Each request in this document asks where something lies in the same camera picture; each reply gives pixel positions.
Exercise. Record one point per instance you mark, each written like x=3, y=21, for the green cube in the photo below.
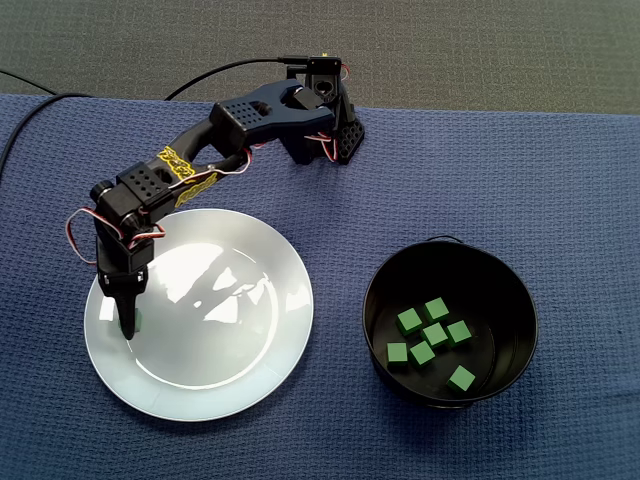
x=397, y=354
x=436, y=309
x=421, y=353
x=409, y=320
x=458, y=332
x=138, y=320
x=461, y=378
x=434, y=334

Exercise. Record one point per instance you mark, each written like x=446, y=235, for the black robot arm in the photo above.
x=240, y=117

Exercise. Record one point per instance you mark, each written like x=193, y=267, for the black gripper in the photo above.
x=121, y=288

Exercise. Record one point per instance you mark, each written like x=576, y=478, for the white round plate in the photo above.
x=200, y=390

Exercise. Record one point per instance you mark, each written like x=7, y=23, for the black table clamp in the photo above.
x=292, y=75

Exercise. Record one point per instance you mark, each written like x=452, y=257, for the black metal bucket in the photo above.
x=500, y=310

